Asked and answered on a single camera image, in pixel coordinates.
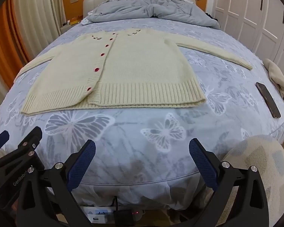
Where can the bed with butterfly sheet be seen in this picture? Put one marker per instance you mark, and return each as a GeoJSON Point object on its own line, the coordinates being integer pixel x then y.
{"type": "Point", "coordinates": [142, 127]}

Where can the white power strip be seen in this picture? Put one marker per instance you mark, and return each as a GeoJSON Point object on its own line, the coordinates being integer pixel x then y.
{"type": "Point", "coordinates": [101, 215]}

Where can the cream cloth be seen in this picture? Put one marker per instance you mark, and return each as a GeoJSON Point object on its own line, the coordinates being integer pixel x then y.
{"type": "Point", "coordinates": [278, 80]}

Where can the black power adapter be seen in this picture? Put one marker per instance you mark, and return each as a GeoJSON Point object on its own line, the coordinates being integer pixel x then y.
{"type": "Point", "coordinates": [124, 217]}

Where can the cream knit cardigan sweater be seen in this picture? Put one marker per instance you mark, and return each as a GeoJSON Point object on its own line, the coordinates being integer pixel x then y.
{"type": "Point", "coordinates": [142, 71]}

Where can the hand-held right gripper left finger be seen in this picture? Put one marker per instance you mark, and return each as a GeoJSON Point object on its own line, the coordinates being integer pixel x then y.
{"type": "Point", "coordinates": [83, 164]}

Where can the dark smartphone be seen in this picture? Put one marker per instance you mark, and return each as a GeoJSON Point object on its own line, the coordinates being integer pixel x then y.
{"type": "Point", "coordinates": [268, 99]}

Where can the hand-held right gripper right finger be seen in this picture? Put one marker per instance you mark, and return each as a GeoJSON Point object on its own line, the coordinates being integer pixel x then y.
{"type": "Point", "coordinates": [203, 164]}

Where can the white nightstand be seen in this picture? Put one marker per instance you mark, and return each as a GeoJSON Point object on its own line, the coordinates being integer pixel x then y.
{"type": "Point", "coordinates": [66, 28]}

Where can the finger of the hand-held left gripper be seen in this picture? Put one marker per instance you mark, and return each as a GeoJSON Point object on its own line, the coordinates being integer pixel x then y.
{"type": "Point", "coordinates": [0, 139]}
{"type": "Point", "coordinates": [29, 140]}

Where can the white sheer curtain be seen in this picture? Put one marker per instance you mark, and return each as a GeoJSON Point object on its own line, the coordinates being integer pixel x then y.
{"type": "Point", "coordinates": [37, 16]}

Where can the white wall switch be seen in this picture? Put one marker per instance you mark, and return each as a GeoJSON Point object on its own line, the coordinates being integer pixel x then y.
{"type": "Point", "coordinates": [74, 0]}

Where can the orange curtain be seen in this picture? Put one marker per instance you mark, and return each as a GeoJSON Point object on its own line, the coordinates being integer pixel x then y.
{"type": "Point", "coordinates": [2, 42]}

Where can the yellow box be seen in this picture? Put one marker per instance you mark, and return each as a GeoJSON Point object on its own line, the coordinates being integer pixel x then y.
{"type": "Point", "coordinates": [75, 21]}

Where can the white panelled wardrobe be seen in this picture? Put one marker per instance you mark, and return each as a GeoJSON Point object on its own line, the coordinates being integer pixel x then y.
{"type": "Point", "coordinates": [250, 16]}

